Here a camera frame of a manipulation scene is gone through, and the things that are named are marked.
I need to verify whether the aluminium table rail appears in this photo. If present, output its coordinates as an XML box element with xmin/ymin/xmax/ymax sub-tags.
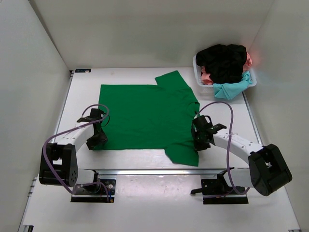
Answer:
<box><xmin>95</xmin><ymin>168</ymin><xmax>224</xmax><ymax>175</ymax></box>

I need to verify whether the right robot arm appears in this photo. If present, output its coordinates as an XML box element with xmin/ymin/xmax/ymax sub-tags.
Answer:
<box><xmin>191</xmin><ymin>116</ymin><xmax>293</xmax><ymax>196</ymax></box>

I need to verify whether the white plastic basket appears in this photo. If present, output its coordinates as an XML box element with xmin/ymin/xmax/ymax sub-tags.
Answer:
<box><xmin>193</xmin><ymin>55</ymin><xmax>257</xmax><ymax>95</ymax></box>

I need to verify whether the pink t shirt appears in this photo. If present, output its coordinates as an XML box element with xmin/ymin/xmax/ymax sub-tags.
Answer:
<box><xmin>201</xmin><ymin>66</ymin><xmax>213</xmax><ymax>86</ymax></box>

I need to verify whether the green t shirt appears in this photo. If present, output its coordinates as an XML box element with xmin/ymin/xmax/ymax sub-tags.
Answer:
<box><xmin>95</xmin><ymin>71</ymin><xmax>200</xmax><ymax>167</ymax></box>

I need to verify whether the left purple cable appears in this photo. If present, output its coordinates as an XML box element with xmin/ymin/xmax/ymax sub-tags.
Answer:
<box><xmin>42</xmin><ymin>104</ymin><xmax>114</xmax><ymax>203</ymax></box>

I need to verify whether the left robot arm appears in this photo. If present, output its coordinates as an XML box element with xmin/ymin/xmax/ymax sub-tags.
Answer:
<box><xmin>39</xmin><ymin>108</ymin><xmax>110</xmax><ymax>192</ymax></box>

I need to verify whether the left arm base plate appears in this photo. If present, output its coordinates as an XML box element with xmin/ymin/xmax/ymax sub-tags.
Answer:
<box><xmin>70</xmin><ymin>175</ymin><xmax>116</xmax><ymax>203</ymax></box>

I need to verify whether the teal t shirt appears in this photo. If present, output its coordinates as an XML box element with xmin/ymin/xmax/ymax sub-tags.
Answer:
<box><xmin>213</xmin><ymin>71</ymin><xmax>252</xmax><ymax>100</ymax></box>

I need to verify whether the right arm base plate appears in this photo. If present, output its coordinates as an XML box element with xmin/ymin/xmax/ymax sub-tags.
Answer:
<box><xmin>190</xmin><ymin>175</ymin><xmax>249</xmax><ymax>205</ymax></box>

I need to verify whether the black t shirt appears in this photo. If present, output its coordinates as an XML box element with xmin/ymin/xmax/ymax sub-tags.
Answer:
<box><xmin>196</xmin><ymin>44</ymin><xmax>247</xmax><ymax>84</ymax></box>

